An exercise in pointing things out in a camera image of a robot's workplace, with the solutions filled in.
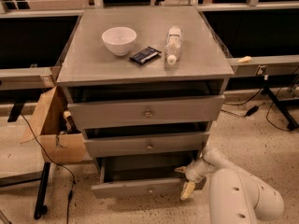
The grey bottom drawer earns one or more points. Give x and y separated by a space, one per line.
124 188

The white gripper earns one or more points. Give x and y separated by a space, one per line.
193 173

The grey top drawer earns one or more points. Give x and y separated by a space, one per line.
139 112

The grey drawer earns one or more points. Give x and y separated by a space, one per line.
139 112
124 188
145 144

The grey drawer cabinet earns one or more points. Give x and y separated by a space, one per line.
143 85

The black stand leg right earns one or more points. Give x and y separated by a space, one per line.
273 85

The wall power outlet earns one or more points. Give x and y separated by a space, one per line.
261 70

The grey middle drawer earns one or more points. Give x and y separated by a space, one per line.
145 144

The brown cardboard box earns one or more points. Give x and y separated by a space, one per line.
46 126

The clear plastic water bottle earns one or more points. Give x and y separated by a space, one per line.
173 45

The small yellow foam piece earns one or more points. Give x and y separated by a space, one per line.
244 59

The black table leg left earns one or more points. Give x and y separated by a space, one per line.
41 209

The white ceramic bowl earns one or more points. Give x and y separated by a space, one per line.
119 40

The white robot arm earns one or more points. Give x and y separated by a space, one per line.
235 195

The dark blue snack packet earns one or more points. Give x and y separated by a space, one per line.
145 55

